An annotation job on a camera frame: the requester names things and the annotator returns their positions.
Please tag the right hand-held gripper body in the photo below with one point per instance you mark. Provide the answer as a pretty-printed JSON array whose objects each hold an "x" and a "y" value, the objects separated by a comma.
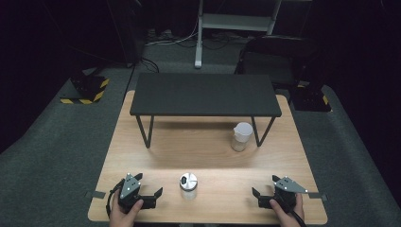
[{"x": 285, "y": 189}]

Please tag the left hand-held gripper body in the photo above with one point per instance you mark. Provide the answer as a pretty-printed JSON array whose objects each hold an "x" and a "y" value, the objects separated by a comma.
[{"x": 130, "y": 186}]

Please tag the clear beaker with white funnel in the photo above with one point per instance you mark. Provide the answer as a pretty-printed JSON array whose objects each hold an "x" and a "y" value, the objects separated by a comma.
[{"x": 242, "y": 136}]

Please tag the person's right hand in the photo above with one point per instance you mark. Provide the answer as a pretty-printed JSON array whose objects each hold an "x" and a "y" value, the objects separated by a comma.
[{"x": 285, "y": 217}]

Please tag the person's left hand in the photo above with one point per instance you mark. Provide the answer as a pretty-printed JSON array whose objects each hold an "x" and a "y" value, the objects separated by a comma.
[{"x": 121, "y": 216}]

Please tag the grey tape strip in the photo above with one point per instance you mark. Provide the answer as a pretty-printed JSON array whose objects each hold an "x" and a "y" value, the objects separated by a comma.
[
  {"x": 317, "y": 195},
  {"x": 95, "y": 194}
]

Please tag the black yellow-striped stand base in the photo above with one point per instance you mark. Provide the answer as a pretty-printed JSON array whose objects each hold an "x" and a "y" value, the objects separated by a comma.
[
  {"x": 88, "y": 90},
  {"x": 310, "y": 99}
]

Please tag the black metal-legged shelf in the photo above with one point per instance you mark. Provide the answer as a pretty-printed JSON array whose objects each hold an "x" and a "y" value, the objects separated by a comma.
[{"x": 205, "y": 94}]

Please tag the black chair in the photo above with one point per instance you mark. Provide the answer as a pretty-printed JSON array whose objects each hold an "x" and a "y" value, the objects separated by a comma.
[{"x": 274, "y": 60}]

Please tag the dark cabinet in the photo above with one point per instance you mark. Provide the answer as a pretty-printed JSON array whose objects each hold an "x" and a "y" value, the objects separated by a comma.
[{"x": 126, "y": 31}]

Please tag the white metal stand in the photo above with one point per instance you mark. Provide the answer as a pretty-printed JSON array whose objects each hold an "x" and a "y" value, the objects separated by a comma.
[{"x": 233, "y": 22}]

